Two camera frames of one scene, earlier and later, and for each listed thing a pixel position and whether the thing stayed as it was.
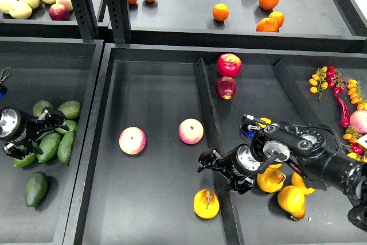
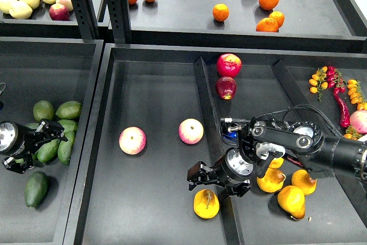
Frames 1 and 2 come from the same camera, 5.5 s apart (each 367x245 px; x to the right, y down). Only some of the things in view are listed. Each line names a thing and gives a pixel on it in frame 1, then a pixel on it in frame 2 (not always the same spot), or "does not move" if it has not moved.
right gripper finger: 209,158 → 200,174
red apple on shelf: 58,12 does not move
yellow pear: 206,203 does not move
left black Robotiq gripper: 16,127 → 16,140
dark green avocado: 36,189 does not move
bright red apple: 229,65 does not move
